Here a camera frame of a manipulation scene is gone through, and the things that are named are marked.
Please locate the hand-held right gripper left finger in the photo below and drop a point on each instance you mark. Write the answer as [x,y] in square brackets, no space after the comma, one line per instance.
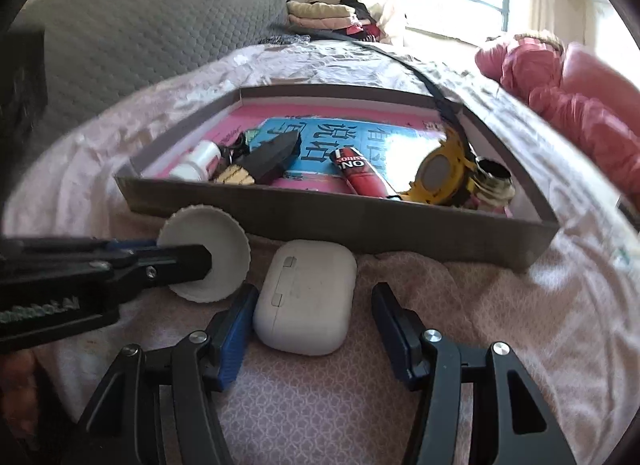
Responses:
[235,340]

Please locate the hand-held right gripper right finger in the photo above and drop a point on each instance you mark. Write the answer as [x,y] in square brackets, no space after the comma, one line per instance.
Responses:
[395,335]

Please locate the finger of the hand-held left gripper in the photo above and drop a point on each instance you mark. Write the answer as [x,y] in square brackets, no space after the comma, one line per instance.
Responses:
[175,265]
[127,246]

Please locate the white ribbed cap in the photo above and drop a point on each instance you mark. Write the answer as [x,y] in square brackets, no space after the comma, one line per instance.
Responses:
[225,245]

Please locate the white earbuds case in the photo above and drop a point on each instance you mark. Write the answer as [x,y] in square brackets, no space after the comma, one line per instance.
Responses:
[305,300]

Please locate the white pill bottle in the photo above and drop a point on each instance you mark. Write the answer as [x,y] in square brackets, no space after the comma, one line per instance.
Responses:
[195,162]

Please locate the grey cardboard box tray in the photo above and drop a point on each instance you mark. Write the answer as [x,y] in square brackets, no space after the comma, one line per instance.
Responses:
[350,225]

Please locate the black hair clip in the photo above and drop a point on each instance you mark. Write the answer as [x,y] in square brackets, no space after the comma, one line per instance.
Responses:
[237,145]

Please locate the red lighter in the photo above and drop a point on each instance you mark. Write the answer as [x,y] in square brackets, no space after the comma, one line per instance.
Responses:
[362,175]

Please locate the yellow and black wristwatch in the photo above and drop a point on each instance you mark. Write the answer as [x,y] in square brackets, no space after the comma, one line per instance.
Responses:
[440,175]

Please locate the pink floral bed sheet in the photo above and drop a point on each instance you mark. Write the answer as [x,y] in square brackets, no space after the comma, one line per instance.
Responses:
[575,305]

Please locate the pink and blue book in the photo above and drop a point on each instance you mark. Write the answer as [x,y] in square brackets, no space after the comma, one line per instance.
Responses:
[320,130]

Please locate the grey quilted headboard cover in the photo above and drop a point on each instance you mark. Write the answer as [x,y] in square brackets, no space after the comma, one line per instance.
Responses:
[150,30]

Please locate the pile of folded clothes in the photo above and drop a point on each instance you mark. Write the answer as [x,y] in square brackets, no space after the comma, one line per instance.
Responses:
[325,15]

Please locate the pink quilt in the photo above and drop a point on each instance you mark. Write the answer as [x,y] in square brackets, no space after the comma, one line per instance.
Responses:
[575,95]

